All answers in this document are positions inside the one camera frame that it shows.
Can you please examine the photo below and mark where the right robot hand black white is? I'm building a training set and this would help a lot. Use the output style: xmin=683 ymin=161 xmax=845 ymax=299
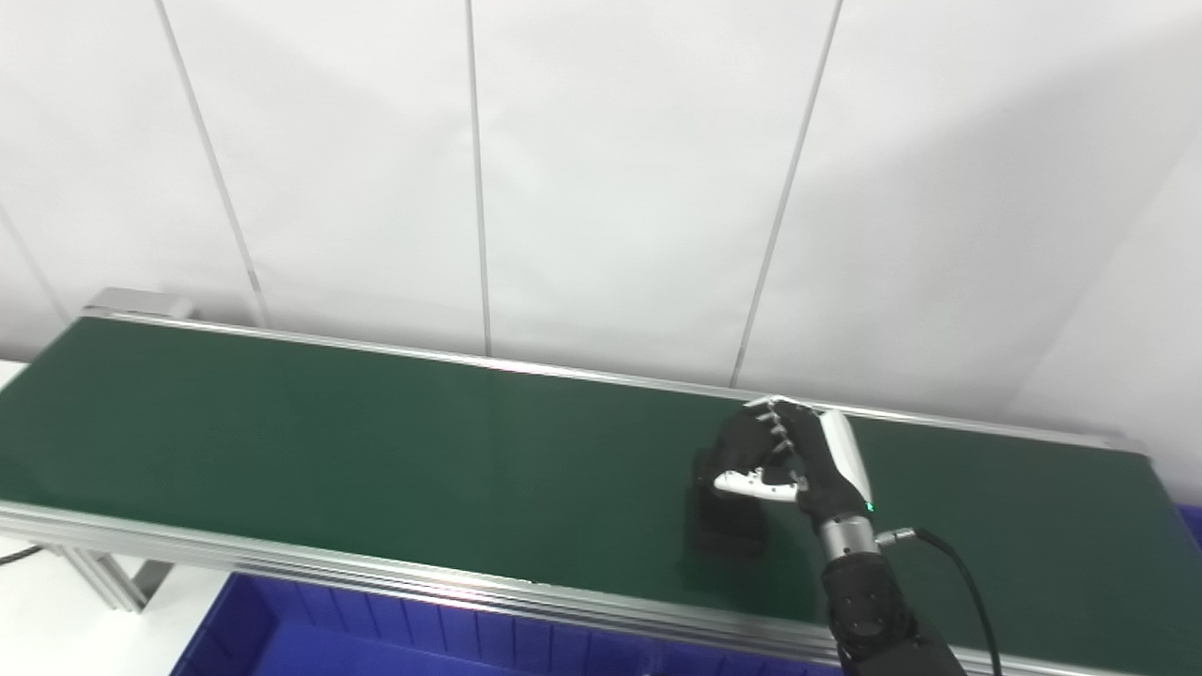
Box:
xmin=712 ymin=396 xmax=876 ymax=529

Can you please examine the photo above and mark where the black cylinder block part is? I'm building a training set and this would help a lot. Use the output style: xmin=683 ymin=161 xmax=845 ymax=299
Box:
xmin=690 ymin=413 xmax=767 ymax=561

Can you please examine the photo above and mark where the grey aluminium conveyor leg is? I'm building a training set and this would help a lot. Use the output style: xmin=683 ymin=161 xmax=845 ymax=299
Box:
xmin=38 ymin=545 xmax=176 ymax=613

